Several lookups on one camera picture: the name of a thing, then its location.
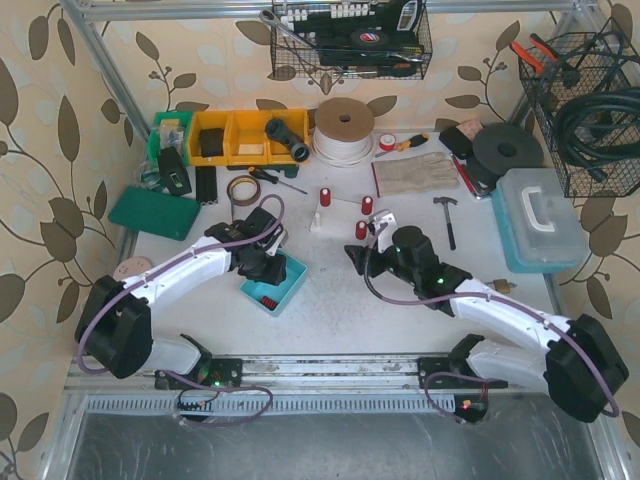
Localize large red spring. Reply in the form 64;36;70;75
319;188;331;208
361;196;374;216
355;220;368;240

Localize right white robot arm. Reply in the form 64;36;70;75
344;210;629;423

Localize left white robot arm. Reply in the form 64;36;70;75
75;207;288;379

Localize teal spring tray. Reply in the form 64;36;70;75
239;250;308;317

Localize brown packing tape roll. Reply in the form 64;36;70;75
226;175;261;207

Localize steel claw hammer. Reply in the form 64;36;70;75
433;196;458;251

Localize black-yellow flathead screwdriver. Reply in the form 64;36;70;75
248;167;307;195

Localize black aluminium profile block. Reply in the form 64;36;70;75
195;166;218;206

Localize beige work glove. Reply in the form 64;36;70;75
372;152;459;197

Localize green flat case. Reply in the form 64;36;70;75
108;186;201;241

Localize yellow storage bins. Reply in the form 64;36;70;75
186;109;310;167

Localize brass padlock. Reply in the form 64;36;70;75
492;279;517;295

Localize red utility knife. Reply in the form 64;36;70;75
451;154;491;200

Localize yellow-black bit driver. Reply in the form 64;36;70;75
374;133;429;158

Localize black meter device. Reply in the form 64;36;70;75
157;147;192;196

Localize red white tape roll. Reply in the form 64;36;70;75
379;133;396;152

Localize black block in bin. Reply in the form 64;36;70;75
199;128;224;157

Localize grey plastic pipe fitting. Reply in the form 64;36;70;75
265;118;310;163

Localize black case with sponge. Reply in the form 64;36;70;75
439;119;483;160

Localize teal clear storage box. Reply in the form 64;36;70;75
491;168;589;274

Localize black disc spool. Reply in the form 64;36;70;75
469;123;544;187

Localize green storage bin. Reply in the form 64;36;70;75
147;112;193;165

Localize white four-peg base plate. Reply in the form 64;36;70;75
309;199;369;242

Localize white cable spool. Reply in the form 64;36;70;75
312;97;375;168

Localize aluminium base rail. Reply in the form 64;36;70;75
64;353;606;416

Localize top wire basket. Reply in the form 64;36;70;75
260;1;432;83

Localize wire basket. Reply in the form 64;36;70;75
517;30;639;198
260;1;432;83

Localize coiled black hose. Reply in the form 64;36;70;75
553;87;640;171

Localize right wire basket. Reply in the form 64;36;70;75
517;30;639;198

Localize orange-handled pliers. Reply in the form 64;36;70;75
509;33;559;75

